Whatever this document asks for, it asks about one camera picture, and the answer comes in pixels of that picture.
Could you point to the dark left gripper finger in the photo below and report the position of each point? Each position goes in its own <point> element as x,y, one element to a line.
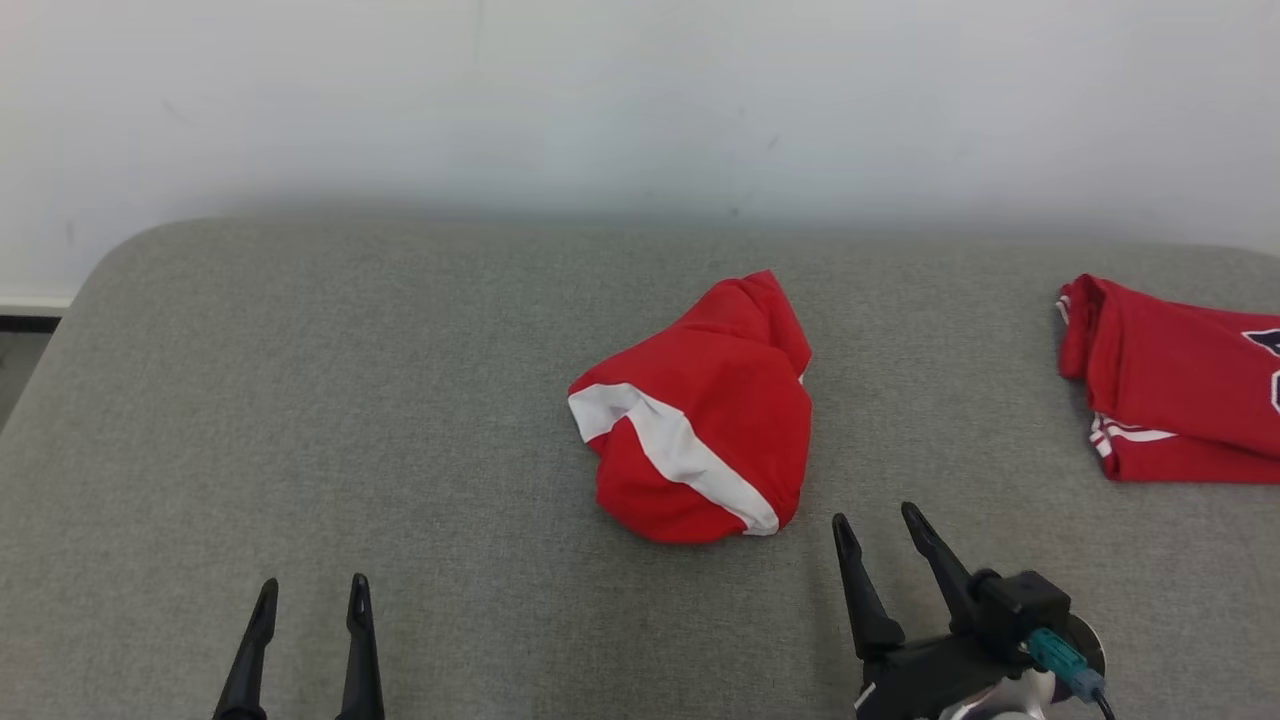
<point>360,660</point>
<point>248,660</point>

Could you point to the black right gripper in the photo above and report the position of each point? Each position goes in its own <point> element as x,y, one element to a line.
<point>940,680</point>

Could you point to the red shorts with white stripe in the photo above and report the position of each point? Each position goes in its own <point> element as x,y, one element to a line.
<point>720,410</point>

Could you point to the red shirt with white sleeves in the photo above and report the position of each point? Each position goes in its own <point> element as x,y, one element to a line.
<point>1180,390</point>

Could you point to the grey fabric sofa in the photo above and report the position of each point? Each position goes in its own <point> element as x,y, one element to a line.
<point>400,420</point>

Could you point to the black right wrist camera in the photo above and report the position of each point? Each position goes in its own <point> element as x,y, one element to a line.
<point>1020,610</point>

